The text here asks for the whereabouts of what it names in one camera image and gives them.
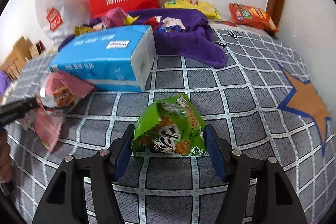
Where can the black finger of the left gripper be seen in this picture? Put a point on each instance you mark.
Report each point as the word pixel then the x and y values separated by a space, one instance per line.
pixel 15 110

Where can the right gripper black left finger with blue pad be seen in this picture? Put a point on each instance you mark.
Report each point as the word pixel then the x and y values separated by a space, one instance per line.
pixel 64 199

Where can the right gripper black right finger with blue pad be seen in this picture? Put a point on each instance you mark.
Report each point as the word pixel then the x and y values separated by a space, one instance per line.
pixel 275 199

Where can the green snack packet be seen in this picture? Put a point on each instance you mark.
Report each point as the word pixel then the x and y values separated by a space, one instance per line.
pixel 171 125

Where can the magenta yellow snack packet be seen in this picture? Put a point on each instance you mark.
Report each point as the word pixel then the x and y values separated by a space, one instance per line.
pixel 117 17

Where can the red gold snack packet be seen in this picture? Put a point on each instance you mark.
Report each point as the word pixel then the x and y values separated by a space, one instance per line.
pixel 153 22

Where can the blue chocolate chip cookie packet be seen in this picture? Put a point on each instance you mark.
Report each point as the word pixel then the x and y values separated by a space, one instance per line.
pixel 169 29

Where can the pink silver snack packet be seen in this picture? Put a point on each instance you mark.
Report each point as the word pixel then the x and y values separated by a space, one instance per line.
pixel 46 123

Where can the person's left hand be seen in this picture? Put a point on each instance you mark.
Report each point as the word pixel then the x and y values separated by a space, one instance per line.
pixel 5 159

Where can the wooden furniture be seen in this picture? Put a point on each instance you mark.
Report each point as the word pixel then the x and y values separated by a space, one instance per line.
pixel 23 51

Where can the grey checked star blanket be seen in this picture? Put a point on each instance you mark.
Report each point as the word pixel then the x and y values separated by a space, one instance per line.
pixel 240 101

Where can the white plastic Miniso bag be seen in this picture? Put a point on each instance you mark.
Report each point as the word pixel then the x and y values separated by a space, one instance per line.
pixel 58 18

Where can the blue tissue pack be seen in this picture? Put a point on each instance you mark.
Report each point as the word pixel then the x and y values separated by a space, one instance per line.
pixel 115 59

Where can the white pink snack packet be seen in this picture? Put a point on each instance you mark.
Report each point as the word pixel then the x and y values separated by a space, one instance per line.
pixel 168 22

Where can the purple towel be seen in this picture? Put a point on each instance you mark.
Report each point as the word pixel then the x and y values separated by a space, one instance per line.
pixel 194 42

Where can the orange potato chips bag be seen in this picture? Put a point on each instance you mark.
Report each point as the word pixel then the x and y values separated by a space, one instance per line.
pixel 251 16

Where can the white fruit print sheet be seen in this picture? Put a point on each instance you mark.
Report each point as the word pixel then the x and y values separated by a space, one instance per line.
pixel 228 25

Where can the yellow potato chips bag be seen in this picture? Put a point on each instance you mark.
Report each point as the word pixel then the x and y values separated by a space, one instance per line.
pixel 206 8

